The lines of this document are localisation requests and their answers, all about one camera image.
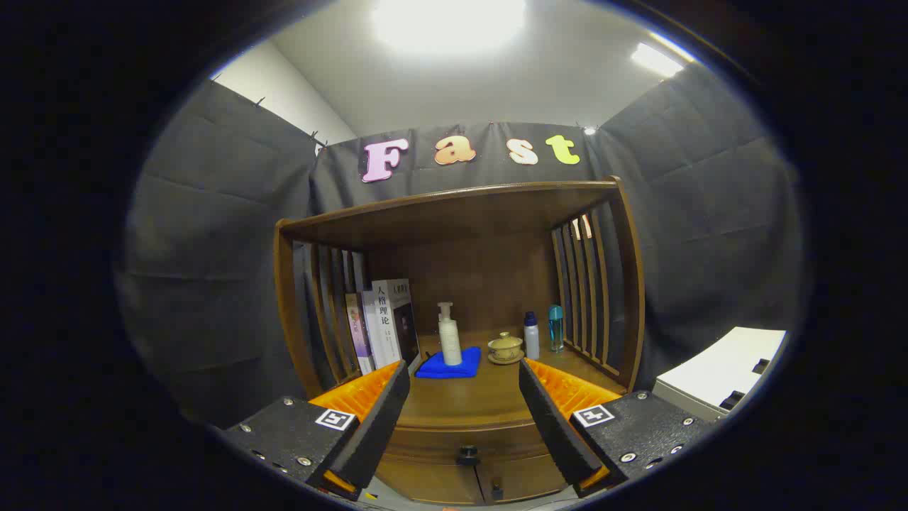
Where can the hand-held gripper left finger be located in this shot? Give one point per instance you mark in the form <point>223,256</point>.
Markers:
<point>376,426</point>

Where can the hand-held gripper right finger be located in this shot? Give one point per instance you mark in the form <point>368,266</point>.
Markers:
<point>557,433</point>

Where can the wooden drawer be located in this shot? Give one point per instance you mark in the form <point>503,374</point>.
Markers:
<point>433,443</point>

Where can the black drawer knob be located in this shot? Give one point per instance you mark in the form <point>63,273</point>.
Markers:
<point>467,455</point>

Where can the wooden countertop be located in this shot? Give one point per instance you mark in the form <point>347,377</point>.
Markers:
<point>468,401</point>

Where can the grey metal filing cabinet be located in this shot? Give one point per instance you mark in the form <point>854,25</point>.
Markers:
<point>716,369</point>

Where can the wooden cabinet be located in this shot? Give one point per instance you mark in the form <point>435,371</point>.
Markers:
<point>461,270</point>

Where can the beige ceramic saucer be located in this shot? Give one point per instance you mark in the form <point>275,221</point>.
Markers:
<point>505,360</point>

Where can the white bottle with blue cap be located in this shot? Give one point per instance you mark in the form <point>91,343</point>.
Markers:
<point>531,344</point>

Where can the thin white book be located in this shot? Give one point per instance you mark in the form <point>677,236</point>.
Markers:
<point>370,333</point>

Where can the purple book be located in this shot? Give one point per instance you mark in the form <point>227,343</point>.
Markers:
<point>357,333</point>

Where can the clear blue bottle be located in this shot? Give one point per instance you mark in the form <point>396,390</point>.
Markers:
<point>556,333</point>

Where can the beige lidded tea cup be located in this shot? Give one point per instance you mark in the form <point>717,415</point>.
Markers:
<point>505,346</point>

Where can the blue folded cloth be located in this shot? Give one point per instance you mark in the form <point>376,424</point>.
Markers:
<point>461,369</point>

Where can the thick white and black book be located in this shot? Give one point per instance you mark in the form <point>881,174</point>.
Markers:
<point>390,319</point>

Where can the white pump bottle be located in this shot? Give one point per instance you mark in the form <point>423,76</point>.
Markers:
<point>450,344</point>

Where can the small ceiling light panel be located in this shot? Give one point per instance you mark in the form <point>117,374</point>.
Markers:
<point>656,60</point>

